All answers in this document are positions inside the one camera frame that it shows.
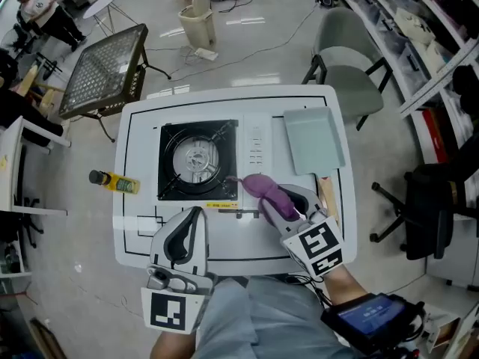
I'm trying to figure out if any white side table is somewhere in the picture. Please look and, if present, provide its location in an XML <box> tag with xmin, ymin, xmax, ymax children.
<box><xmin>0</xmin><ymin>116</ymin><xmax>72</xmax><ymax>216</ymax></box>

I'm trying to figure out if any person's light blue clothing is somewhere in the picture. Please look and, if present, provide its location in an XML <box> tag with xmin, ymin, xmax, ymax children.
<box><xmin>194</xmin><ymin>274</ymin><xmax>353</xmax><ymax>359</ymax></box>

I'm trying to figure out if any light wooden chair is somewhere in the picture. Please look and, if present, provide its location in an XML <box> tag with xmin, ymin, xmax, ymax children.
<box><xmin>16</xmin><ymin>64</ymin><xmax>67</xmax><ymax>119</ymax></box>

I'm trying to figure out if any black office chair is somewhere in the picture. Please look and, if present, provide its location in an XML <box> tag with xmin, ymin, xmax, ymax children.
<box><xmin>370</xmin><ymin>162</ymin><xmax>479</xmax><ymax>261</ymax></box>
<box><xmin>10</xmin><ymin>196</ymin><xmax>44</xmax><ymax>248</ymax></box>

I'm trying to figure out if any white portable gas stove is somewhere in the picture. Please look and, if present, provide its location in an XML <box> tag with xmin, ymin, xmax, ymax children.
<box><xmin>155</xmin><ymin>112</ymin><xmax>276</xmax><ymax>220</ymax></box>

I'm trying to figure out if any person's right forearm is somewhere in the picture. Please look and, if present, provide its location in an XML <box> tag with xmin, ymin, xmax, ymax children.
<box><xmin>322</xmin><ymin>263</ymin><xmax>370</xmax><ymax>306</ymax></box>

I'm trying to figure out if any grey cabinet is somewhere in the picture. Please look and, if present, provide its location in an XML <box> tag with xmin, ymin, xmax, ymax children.
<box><xmin>425</xmin><ymin>215</ymin><xmax>479</xmax><ymax>289</ymax></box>

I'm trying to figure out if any white work table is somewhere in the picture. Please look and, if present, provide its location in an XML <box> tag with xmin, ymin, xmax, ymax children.
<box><xmin>112</xmin><ymin>84</ymin><xmax>359</xmax><ymax>276</ymax></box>

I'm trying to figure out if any purple cloth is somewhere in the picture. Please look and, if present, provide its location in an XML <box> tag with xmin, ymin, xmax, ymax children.
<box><xmin>226</xmin><ymin>173</ymin><xmax>300</xmax><ymax>218</ymax></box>

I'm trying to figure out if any white shelving unit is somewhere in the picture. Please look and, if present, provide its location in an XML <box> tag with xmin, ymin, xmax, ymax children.
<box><xmin>336</xmin><ymin>0</ymin><xmax>479</xmax><ymax>216</ymax></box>

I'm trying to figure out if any person's left forearm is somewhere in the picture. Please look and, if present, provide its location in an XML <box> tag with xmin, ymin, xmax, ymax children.
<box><xmin>149</xmin><ymin>331</ymin><xmax>198</xmax><ymax>359</ymax></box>

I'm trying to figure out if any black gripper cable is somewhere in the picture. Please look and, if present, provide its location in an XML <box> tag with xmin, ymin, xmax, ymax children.
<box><xmin>284</xmin><ymin>274</ymin><xmax>330</xmax><ymax>306</ymax></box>

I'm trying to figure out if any glass-top lattice table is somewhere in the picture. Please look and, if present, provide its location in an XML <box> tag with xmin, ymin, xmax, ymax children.
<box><xmin>58</xmin><ymin>23</ymin><xmax>172</xmax><ymax>144</ymax></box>

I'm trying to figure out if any light blue rectangular pan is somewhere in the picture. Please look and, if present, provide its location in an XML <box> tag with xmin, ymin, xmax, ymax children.
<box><xmin>283</xmin><ymin>106</ymin><xmax>346</xmax><ymax>227</ymax></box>

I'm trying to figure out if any round white table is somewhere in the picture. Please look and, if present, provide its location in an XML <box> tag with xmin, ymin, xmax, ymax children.
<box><xmin>82</xmin><ymin>0</ymin><xmax>130</xmax><ymax>37</ymax></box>

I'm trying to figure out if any brown wooden board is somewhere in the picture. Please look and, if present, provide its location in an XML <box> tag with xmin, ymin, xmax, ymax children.
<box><xmin>28</xmin><ymin>318</ymin><xmax>57</xmax><ymax>359</ymax></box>

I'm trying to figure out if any yellow bottle with black cap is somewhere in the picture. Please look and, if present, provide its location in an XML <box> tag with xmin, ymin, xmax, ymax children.
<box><xmin>88</xmin><ymin>169</ymin><xmax>141</xmax><ymax>194</ymax></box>

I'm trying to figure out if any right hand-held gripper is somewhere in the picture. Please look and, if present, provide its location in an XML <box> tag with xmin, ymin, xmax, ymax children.
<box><xmin>259</xmin><ymin>185</ymin><xmax>345</xmax><ymax>278</ymax></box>

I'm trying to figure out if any beige trash bin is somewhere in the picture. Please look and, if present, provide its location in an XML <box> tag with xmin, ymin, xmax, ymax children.
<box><xmin>178</xmin><ymin>0</ymin><xmax>218</xmax><ymax>50</ymax></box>

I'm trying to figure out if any black screen device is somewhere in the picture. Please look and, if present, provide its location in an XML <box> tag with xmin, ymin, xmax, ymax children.
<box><xmin>320</xmin><ymin>292</ymin><xmax>426</xmax><ymax>357</ymax></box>

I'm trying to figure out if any wooden framed panel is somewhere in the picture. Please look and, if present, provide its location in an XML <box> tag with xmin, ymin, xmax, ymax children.
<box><xmin>433</xmin><ymin>318</ymin><xmax>463</xmax><ymax>353</ymax></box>

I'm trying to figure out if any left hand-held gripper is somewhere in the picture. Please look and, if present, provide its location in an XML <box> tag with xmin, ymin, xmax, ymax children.
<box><xmin>141</xmin><ymin>206</ymin><xmax>219</xmax><ymax>333</ymax></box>

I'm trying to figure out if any grey green chair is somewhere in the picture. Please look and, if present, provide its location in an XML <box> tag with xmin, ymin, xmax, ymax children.
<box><xmin>301</xmin><ymin>6</ymin><xmax>394</xmax><ymax>132</ymax></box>

